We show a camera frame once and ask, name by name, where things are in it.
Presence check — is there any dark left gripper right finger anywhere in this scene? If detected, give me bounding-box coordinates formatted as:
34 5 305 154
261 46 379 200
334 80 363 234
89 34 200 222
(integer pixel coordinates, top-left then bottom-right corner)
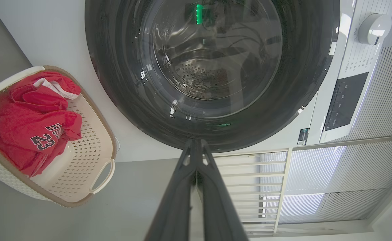
196 140 249 241

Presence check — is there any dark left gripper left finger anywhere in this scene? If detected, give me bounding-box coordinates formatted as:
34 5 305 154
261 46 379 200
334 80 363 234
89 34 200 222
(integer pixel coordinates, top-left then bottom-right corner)
144 140 197 241

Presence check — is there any black round glass washer door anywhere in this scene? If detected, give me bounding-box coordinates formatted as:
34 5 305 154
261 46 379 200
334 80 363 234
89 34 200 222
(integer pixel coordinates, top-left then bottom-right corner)
85 0 341 153

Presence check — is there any red basketball jersey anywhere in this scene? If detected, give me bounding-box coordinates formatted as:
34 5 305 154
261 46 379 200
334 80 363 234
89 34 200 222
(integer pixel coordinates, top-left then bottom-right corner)
0 71 83 178

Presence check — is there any cream perforated basket brown rim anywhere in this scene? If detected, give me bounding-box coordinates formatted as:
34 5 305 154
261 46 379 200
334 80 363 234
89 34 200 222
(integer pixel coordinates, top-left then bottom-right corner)
0 66 117 208

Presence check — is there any steel washer drum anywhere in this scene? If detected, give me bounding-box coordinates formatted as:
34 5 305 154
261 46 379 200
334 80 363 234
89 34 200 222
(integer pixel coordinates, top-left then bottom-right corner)
149 0 283 101

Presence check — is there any black washing machine control panel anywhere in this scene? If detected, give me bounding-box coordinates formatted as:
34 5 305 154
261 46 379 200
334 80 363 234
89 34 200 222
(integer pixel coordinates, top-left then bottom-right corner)
323 71 370 131

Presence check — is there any white front-load washing machine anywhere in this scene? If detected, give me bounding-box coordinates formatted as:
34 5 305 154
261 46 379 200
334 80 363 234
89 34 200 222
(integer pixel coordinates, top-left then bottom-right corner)
0 0 392 163

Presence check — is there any white control knob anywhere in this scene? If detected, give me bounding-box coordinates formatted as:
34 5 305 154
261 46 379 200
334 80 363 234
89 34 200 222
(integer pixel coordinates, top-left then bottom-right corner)
357 13 392 46

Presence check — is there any small black code sticker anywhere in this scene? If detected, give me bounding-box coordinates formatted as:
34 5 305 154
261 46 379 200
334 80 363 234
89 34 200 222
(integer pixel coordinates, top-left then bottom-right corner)
298 128 310 147

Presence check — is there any white slatted rail rack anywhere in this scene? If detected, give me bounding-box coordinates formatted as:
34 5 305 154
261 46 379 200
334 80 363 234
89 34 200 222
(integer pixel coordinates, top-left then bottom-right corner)
212 148 291 235

